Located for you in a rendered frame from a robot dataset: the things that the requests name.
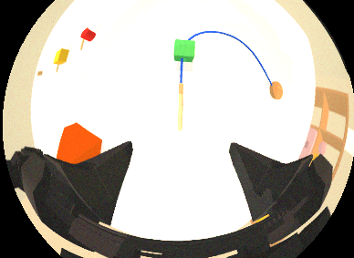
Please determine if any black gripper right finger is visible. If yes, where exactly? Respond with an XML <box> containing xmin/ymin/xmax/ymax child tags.
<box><xmin>228</xmin><ymin>142</ymin><xmax>314</xmax><ymax>222</ymax></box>

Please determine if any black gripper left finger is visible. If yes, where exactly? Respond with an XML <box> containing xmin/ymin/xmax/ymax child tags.
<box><xmin>43</xmin><ymin>140</ymin><xmax>133</xmax><ymax>227</ymax></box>

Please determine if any blue string with tan wooden stick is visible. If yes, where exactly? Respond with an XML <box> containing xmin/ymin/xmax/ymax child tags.
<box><xmin>178</xmin><ymin>30</ymin><xmax>273</xmax><ymax>131</ymax></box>

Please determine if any yellow block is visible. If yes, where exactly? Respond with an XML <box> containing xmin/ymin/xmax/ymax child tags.
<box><xmin>53</xmin><ymin>48</ymin><xmax>69</xmax><ymax>65</ymax></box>

